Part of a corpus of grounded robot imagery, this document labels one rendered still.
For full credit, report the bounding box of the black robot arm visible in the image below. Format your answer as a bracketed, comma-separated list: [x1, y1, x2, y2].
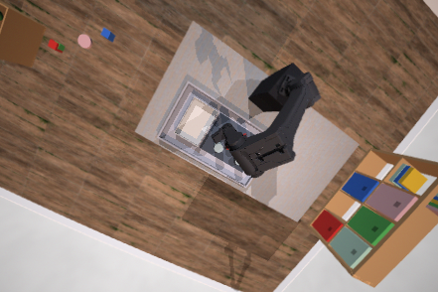
[211, 73, 321, 178]

